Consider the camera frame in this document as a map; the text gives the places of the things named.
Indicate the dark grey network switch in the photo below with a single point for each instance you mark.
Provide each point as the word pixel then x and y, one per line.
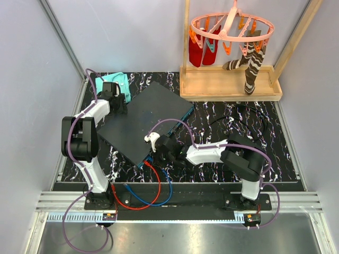
pixel 126 132

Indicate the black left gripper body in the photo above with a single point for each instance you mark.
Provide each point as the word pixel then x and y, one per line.
pixel 122 107

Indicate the red sock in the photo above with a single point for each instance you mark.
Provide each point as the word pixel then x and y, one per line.
pixel 210 52
pixel 195 54

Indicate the brown striped sock rear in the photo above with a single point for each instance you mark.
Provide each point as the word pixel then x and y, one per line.
pixel 234 64

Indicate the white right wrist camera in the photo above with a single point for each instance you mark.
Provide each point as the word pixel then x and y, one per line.
pixel 152 138

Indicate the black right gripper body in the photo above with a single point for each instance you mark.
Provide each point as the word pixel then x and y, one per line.
pixel 169 157

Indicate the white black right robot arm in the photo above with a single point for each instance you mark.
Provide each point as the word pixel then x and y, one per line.
pixel 239 155

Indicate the wooden rack with tray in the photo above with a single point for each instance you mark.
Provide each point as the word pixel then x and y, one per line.
pixel 214 84

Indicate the folded teal cloth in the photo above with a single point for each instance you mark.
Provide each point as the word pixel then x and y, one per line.
pixel 118 77

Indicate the red sock right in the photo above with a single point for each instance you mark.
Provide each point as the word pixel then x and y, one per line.
pixel 210 52

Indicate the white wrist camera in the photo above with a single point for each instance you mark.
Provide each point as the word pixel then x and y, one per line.
pixel 116 89
pixel 152 138

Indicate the red sock left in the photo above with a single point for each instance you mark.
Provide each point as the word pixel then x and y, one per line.
pixel 195 54

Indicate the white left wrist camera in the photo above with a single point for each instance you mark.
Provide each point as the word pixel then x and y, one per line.
pixel 116 89

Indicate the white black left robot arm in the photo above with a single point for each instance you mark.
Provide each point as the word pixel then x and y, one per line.
pixel 80 143

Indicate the pink round clip hanger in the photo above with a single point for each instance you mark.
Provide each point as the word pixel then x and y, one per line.
pixel 232 27

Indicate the brown striped sock long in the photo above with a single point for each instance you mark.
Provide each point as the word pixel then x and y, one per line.
pixel 255 60

